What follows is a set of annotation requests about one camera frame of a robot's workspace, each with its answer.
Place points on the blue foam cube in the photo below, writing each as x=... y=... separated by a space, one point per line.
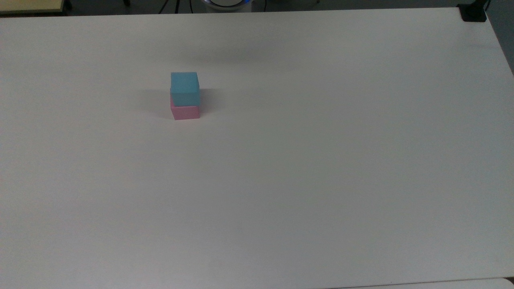
x=184 y=86

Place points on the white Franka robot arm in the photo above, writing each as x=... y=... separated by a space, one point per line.
x=225 y=4

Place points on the pink foam cube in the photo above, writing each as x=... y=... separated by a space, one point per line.
x=185 y=113

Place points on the black table clamp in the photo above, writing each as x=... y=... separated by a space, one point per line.
x=473 y=12

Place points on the yellow wooden table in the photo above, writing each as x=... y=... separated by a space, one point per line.
x=28 y=5

